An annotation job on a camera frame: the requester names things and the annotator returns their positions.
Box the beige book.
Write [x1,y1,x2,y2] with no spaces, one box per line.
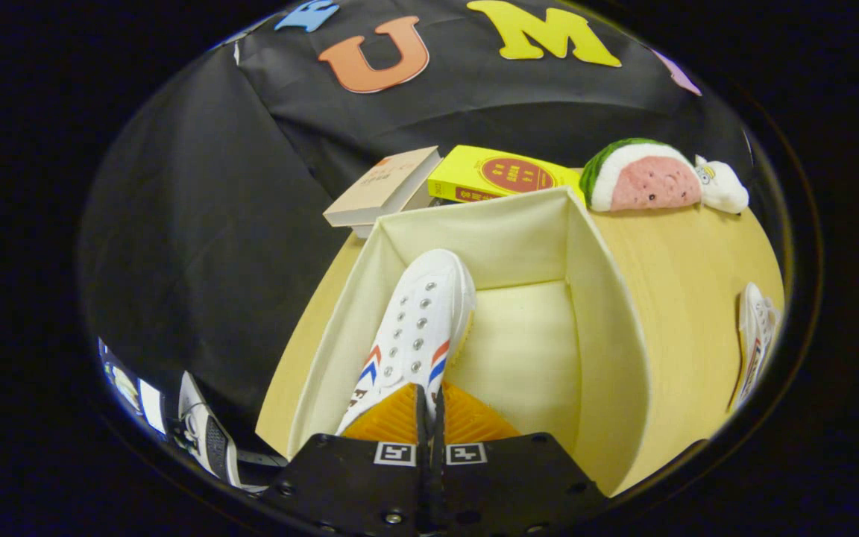
[323,146,442,228]

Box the watermelon slice plush toy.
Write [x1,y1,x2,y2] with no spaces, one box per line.
[579,138,704,213]

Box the beige fabric storage box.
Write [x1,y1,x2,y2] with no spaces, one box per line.
[257,186,652,499]

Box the white canvas shoe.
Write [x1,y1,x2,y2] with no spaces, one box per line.
[335,248,477,436]
[728,282,782,409]

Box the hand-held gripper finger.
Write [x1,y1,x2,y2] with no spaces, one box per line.
[259,383,430,537]
[431,383,609,537]

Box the yellow book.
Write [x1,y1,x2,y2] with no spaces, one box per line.
[427,145,587,206]

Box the white plush toy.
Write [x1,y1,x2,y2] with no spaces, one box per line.
[694,154,750,215]

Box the person's black white sneaker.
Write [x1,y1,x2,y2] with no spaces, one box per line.
[176,371,245,487]

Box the colourful printed sheet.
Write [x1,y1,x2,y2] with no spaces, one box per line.
[99,339,168,437]

